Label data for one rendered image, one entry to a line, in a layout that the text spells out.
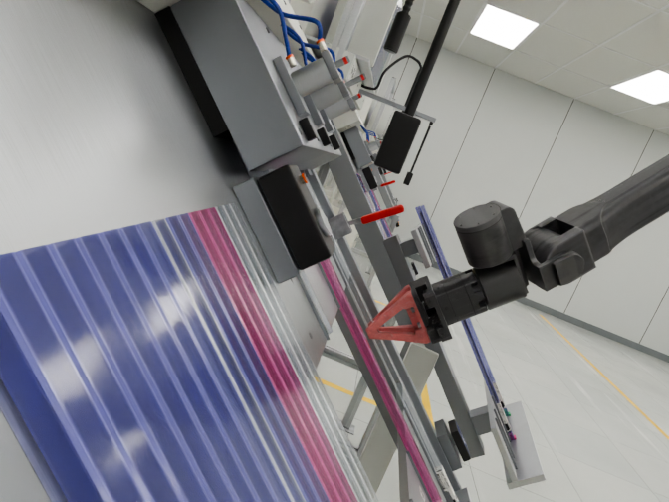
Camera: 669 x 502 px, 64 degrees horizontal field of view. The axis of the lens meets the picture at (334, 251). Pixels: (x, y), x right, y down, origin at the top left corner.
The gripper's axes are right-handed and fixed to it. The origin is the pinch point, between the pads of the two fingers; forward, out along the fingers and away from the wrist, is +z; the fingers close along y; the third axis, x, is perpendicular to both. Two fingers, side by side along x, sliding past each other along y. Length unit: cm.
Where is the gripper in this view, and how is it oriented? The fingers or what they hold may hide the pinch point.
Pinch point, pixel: (373, 330)
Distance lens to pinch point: 71.5
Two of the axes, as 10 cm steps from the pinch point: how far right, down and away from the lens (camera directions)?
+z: -9.2, 3.7, 1.5
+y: -1.0, 1.4, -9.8
